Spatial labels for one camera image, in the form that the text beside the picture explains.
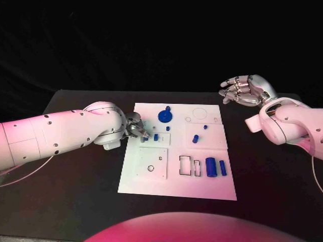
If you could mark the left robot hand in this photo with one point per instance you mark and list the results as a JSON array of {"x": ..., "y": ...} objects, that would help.
[{"x": 134, "y": 124}]

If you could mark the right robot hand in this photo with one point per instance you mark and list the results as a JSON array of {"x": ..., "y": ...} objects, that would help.
[{"x": 252, "y": 88}]

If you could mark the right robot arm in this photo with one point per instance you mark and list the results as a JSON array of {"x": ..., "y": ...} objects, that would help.
[{"x": 294, "y": 124}]

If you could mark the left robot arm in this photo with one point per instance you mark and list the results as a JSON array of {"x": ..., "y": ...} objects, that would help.
[{"x": 55, "y": 132}]

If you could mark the white task board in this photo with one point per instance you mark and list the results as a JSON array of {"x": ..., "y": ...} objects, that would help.
[{"x": 177, "y": 181}]

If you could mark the blue block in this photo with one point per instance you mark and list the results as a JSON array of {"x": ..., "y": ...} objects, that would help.
[{"x": 156, "y": 137}]

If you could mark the blue gear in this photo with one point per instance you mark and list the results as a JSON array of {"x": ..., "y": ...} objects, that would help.
[{"x": 164, "y": 115}]

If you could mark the large blue cylinder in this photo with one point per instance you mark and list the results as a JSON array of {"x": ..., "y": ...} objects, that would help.
[{"x": 211, "y": 167}]

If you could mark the slim long blue cylinder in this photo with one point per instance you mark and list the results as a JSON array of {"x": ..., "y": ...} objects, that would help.
[{"x": 222, "y": 167}]

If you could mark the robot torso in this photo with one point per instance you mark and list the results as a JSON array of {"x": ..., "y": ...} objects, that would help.
[{"x": 193, "y": 227}]

